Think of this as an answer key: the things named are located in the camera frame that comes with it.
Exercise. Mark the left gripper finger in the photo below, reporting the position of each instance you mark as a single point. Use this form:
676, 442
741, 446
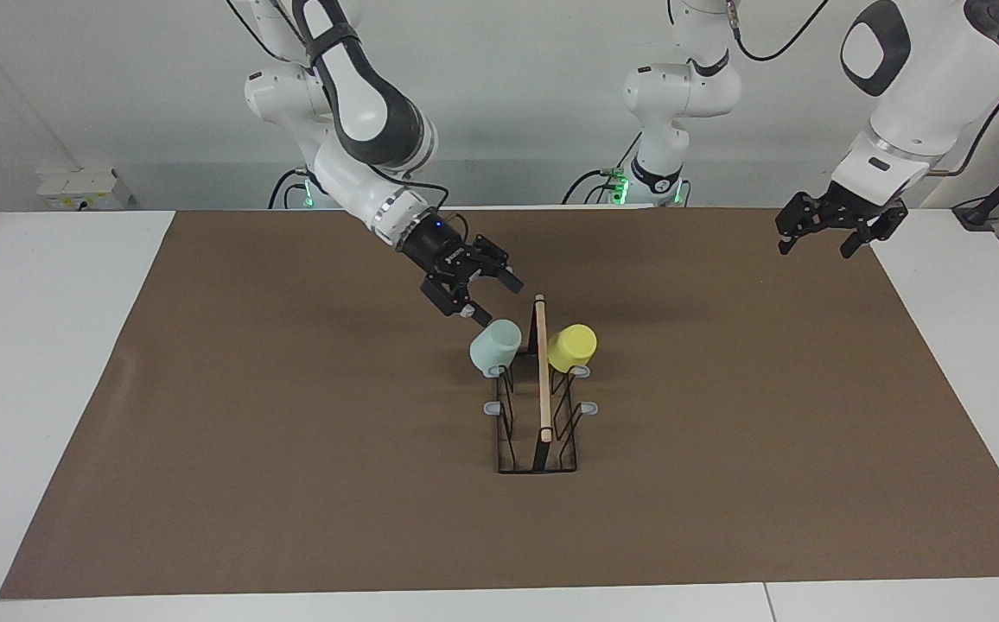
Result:
800, 218
887, 223

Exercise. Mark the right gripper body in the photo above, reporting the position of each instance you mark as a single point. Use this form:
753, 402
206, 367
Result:
437, 245

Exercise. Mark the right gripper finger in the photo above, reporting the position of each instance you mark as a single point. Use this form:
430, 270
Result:
499, 263
456, 301

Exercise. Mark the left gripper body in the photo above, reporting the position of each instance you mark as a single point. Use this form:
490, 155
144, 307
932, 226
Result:
854, 212

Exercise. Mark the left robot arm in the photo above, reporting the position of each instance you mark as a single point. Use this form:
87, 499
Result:
914, 104

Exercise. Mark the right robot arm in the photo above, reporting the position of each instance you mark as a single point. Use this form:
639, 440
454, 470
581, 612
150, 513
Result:
370, 104

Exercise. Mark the light green cup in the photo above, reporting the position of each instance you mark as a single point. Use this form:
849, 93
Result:
493, 345

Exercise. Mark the yellow cup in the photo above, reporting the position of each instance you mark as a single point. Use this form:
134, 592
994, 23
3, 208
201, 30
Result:
572, 346

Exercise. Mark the white power strip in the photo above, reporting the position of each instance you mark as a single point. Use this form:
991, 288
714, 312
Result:
85, 190

